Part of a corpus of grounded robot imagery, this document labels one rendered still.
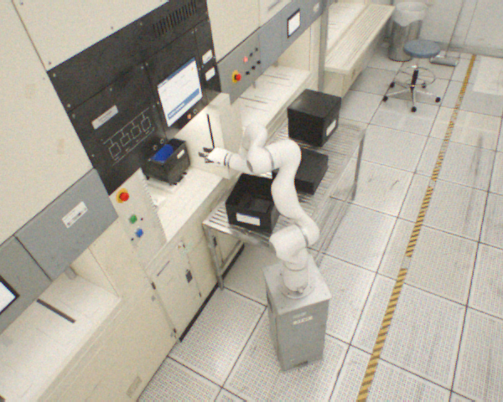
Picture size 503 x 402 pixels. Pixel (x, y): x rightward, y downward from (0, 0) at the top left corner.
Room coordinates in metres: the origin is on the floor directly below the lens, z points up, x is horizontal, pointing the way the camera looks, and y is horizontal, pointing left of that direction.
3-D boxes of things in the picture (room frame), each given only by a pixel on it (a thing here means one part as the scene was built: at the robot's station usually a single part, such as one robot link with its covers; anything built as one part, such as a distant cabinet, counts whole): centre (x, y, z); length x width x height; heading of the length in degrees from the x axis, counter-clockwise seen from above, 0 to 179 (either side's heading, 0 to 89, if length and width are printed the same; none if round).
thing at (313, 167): (1.86, -0.33, 0.83); 0.29 x 0.29 x 0.13; 59
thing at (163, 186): (1.84, 0.50, 0.89); 0.22 x 0.21 x 0.04; 57
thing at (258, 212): (1.58, -0.02, 0.85); 0.28 x 0.28 x 0.17; 65
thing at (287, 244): (1.05, -0.14, 1.07); 0.19 x 0.12 x 0.24; 113
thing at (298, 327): (1.07, -0.17, 0.38); 0.28 x 0.28 x 0.76; 12
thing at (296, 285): (1.07, -0.17, 0.85); 0.19 x 0.19 x 0.18
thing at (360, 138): (1.92, -0.29, 0.38); 1.30 x 0.60 x 0.76; 147
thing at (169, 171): (1.84, 0.50, 1.06); 0.24 x 0.20 x 0.32; 147
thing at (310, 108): (2.31, -0.50, 0.89); 0.29 x 0.29 x 0.25; 52
